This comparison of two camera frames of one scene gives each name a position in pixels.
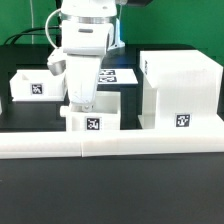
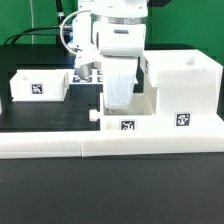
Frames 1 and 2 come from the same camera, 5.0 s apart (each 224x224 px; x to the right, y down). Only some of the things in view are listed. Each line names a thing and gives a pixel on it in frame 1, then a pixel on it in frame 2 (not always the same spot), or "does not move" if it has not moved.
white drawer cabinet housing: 182,90 does not move
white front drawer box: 104,115 -> 140,116
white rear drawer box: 38,85 does not move
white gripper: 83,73 -> 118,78
